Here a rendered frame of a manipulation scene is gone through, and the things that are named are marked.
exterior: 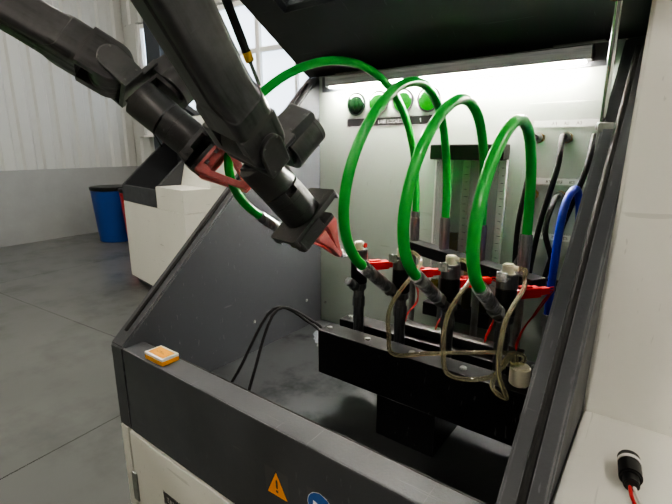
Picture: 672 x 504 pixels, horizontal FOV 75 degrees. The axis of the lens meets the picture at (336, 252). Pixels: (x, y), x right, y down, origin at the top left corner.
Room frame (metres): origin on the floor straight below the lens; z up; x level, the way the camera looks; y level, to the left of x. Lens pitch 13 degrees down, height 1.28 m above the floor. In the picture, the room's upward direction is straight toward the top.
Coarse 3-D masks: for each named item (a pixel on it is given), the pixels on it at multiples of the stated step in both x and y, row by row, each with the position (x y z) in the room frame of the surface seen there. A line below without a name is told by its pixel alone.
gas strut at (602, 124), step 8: (616, 0) 0.56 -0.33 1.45; (616, 8) 0.57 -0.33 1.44; (616, 16) 0.57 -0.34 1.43; (616, 24) 0.57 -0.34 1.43; (616, 32) 0.58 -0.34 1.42; (616, 40) 0.58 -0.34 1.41; (608, 56) 0.59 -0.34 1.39; (608, 64) 0.59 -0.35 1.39; (608, 72) 0.60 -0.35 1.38; (608, 80) 0.60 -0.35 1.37; (608, 88) 0.60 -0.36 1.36; (608, 96) 0.61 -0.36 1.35; (600, 120) 0.62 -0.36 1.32; (600, 128) 0.62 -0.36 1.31; (608, 128) 0.61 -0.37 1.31
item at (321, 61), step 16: (304, 64) 0.73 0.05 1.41; (320, 64) 0.75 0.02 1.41; (336, 64) 0.77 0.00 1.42; (352, 64) 0.78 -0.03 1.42; (368, 64) 0.80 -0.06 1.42; (272, 80) 0.71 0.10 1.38; (384, 80) 0.81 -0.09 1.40; (400, 112) 0.84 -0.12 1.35; (224, 160) 0.67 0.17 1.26; (240, 192) 0.67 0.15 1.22; (416, 192) 0.86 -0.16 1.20; (256, 208) 0.69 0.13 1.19; (416, 208) 0.86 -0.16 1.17
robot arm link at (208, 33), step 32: (160, 0) 0.37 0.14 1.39; (192, 0) 0.39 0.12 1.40; (160, 32) 0.40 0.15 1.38; (192, 32) 0.40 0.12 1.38; (224, 32) 0.43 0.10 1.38; (192, 64) 0.42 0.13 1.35; (224, 64) 0.44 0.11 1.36; (192, 96) 0.48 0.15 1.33; (224, 96) 0.46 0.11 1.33; (256, 96) 0.49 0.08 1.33; (224, 128) 0.49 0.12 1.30; (256, 128) 0.50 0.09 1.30; (256, 160) 0.52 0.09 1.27
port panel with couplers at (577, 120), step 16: (528, 112) 0.82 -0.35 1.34; (544, 112) 0.80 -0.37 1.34; (560, 112) 0.79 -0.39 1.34; (576, 112) 0.77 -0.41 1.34; (592, 112) 0.76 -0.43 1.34; (544, 128) 0.80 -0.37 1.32; (560, 128) 0.79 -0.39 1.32; (576, 128) 0.77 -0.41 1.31; (592, 128) 0.76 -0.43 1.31; (544, 144) 0.80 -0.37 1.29; (576, 144) 0.77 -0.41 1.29; (544, 160) 0.80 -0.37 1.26; (576, 160) 0.77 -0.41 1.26; (544, 176) 0.80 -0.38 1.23; (560, 176) 0.78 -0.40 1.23; (576, 176) 0.76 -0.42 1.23; (544, 192) 0.79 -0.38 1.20; (560, 192) 0.76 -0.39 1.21; (544, 256) 0.79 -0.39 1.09; (560, 256) 0.77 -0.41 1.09; (560, 272) 0.77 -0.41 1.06
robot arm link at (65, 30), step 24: (0, 0) 0.60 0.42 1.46; (24, 0) 0.61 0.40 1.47; (0, 24) 0.61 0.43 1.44; (24, 24) 0.61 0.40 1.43; (48, 24) 0.62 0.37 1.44; (72, 24) 0.63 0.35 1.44; (48, 48) 0.62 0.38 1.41; (72, 48) 0.62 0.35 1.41; (96, 48) 0.63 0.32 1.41; (120, 48) 0.65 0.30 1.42; (72, 72) 0.65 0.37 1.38; (96, 72) 0.62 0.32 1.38
